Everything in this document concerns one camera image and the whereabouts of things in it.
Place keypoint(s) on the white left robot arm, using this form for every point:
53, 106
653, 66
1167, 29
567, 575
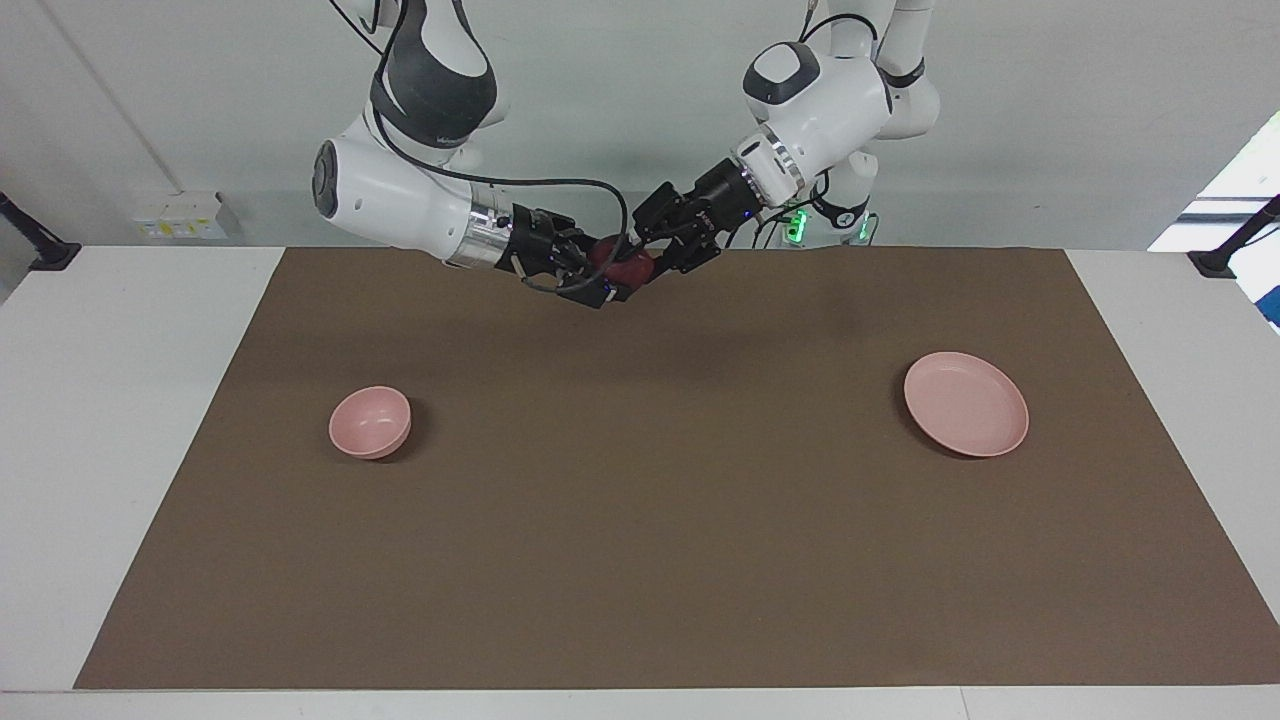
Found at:
830, 100

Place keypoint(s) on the brown table mat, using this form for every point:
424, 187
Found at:
640, 520

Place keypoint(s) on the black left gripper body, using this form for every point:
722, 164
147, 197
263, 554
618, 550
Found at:
725, 195

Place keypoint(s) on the dark red apple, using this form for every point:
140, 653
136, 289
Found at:
625, 268

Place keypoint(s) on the blue object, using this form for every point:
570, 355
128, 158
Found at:
1272, 308

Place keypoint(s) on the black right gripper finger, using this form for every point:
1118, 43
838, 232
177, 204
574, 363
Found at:
578, 240
595, 290

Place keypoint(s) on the white wall socket box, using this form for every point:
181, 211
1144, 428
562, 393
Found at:
180, 218

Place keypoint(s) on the pink plate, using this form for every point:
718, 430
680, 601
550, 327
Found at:
965, 405

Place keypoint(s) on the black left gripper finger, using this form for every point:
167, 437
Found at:
660, 212
692, 250

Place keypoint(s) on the black clamp mount post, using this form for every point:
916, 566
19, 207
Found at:
50, 256
1215, 264

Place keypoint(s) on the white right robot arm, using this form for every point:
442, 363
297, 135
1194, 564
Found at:
390, 195

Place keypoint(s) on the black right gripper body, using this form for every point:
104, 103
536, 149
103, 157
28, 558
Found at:
535, 245

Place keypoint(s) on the pink bowl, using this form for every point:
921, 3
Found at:
365, 425

